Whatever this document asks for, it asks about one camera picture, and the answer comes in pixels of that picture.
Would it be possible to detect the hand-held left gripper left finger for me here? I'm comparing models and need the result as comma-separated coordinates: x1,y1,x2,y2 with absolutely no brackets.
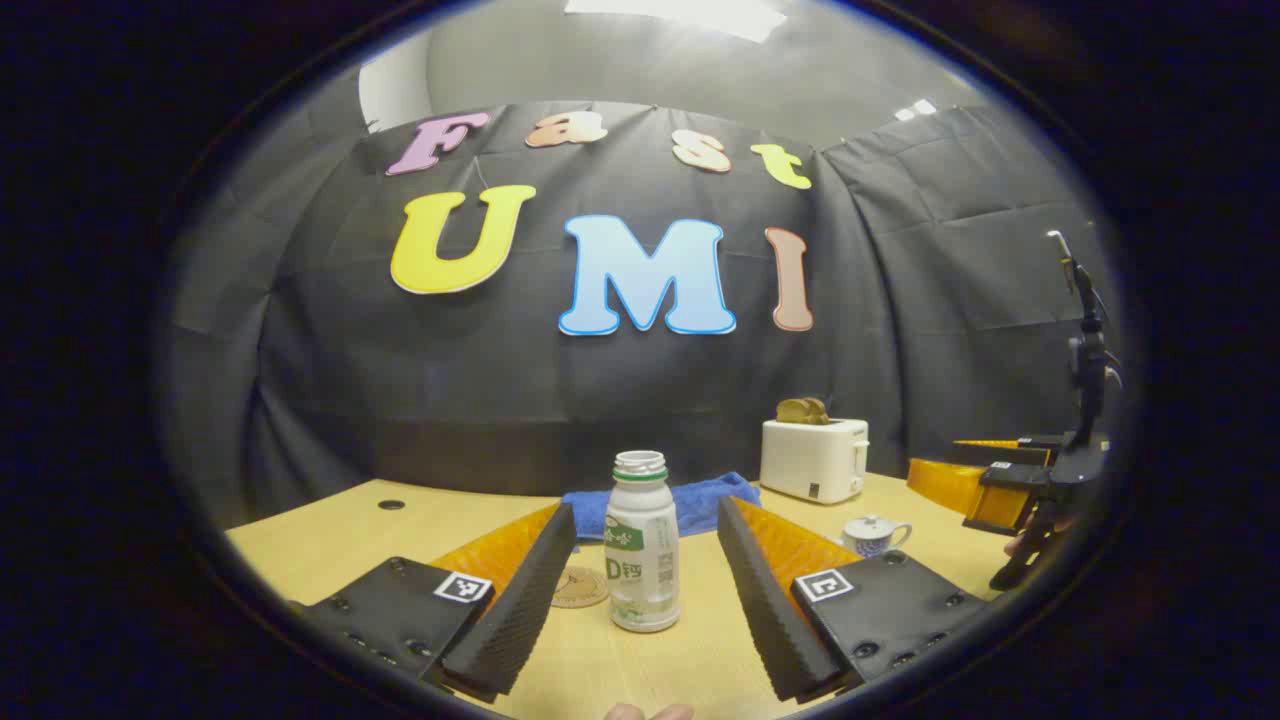
288,500,579,704

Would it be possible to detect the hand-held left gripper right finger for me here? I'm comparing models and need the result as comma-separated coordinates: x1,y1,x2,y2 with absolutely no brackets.
716,496,991,704

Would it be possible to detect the round wooden coaster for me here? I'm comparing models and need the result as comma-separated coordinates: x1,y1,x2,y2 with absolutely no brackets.
550,566,611,609

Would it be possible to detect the white blue-patterned teacup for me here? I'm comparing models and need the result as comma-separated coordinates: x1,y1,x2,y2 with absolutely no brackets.
840,524,913,559

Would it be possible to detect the white plastic water bottle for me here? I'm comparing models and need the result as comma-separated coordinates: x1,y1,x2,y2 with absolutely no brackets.
604,450,682,633

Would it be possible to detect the blue towel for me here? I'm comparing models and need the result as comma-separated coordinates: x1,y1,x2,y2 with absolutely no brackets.
560,472,762,542

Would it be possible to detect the white toaster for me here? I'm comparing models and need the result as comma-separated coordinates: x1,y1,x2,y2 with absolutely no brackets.
759,417,870,505

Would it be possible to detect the black backdrop cloth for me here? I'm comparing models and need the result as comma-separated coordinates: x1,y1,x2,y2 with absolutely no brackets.
165,100,1126,531

